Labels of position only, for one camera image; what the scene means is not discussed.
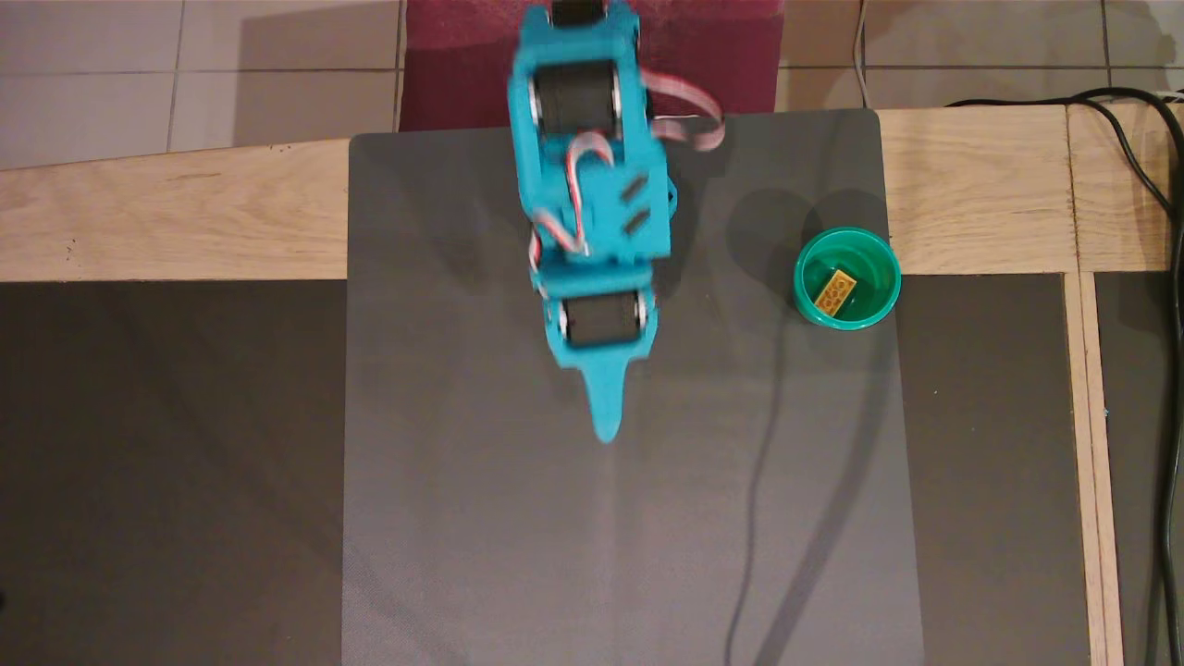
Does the narrow black table mat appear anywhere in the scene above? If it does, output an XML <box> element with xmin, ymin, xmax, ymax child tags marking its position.
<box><xmin>1094</xmin><ymin>271</ymin><xmax>1184</xmax><ymax>666</ymax></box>

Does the pale yellow lego brick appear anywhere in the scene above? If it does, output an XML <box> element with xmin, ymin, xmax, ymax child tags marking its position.
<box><xmin>814</xmin><ymin>269</ymin><xmax>858</xmax><ymax>318</ymax></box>

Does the black power cable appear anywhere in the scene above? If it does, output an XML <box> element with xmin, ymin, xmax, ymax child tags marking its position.
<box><xmin>943</xmin><ymin>87</ymin><xmax>1184</xmax><ymax>186</ymax></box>
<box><xmin>1073</xmin><ymin>97</ymin><xmax>1184</xmax><ymax>666</ymax></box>

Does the teal plastic cup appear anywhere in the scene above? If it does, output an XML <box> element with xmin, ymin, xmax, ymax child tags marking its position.
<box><xmin>792</xmin><ymin>227</ymin><xmax>901</xmax><ymax>331</ymax></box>

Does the grey table mat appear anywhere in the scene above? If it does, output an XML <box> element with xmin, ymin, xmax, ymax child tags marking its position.
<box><xmin>340</xmin><ymin>108</ymin><xmax>926</xmax><ymax>666</ymax></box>

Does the thin white cable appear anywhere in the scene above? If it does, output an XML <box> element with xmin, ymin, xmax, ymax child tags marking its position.
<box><xmin>853</xmin><ymin>0</ymin><xmax>876</xmax><ymax>109</ymax></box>

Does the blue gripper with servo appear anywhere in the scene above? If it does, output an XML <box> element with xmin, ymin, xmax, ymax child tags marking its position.
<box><xmin>533</xmin><ymin>259</ymin><xmax>660</xmax><ymax>445</ymax></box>

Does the large black table mat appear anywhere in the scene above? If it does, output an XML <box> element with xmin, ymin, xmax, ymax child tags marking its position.
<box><xmin>0</xmin><ymin>273</ymin><xmax>1083</xmax><ymax>666</ymax></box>

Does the red white wrist servo cable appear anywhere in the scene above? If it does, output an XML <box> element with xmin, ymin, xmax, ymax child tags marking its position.
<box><xmin>527</xmin><ymin>131</ymin><xmax>616</xmax><ymax>269</ymax></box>

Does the red white side servo cable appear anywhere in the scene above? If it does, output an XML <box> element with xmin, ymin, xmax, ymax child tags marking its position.
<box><xmin>641</xmin><ymin>67</ymin><xmax>727</xmax><ymax>151</ymax></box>

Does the maroon chair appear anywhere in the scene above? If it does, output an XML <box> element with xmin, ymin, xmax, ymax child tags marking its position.
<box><xmin>400</xmin><ymin>0</ymin><xmax>785</xmax><ymax>131</ymax></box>

